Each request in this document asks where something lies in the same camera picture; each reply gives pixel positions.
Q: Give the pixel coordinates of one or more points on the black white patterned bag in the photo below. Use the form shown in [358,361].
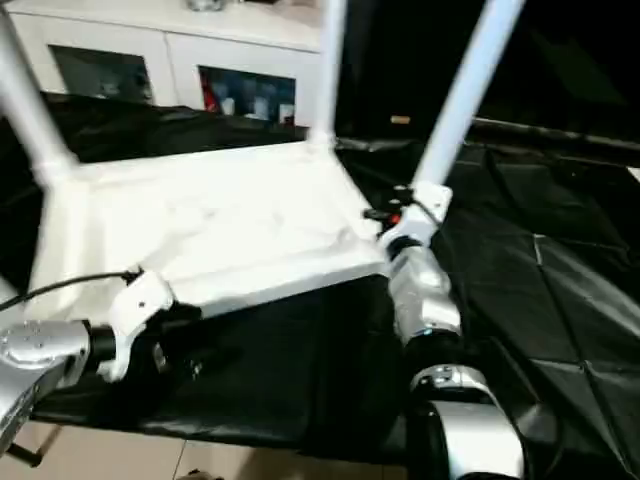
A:
[207,4]

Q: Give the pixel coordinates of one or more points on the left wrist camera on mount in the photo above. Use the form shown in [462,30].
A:
[135,310]

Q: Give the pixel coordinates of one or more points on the dark metal bar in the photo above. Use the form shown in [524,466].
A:
[555,132]

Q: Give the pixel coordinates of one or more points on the white plastic table leg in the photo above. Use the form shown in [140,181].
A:
[327,70]
[460,90]
[30,90]

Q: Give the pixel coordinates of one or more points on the white plastic table top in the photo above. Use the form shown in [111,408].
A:
[225,210]

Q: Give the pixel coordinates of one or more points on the white sideboard cabinet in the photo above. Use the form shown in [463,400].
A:
[150,35]

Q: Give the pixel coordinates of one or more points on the white paper sheet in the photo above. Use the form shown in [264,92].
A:
[634,172]

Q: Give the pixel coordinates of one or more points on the black table frame leg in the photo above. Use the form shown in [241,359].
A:
[35,445]

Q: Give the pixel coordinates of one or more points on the red carton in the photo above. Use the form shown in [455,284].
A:
[210,95]

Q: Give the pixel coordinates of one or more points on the white cup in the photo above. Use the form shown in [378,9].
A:
[286,114]
[229,106]

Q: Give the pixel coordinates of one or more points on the black mat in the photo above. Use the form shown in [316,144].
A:
[525,250]

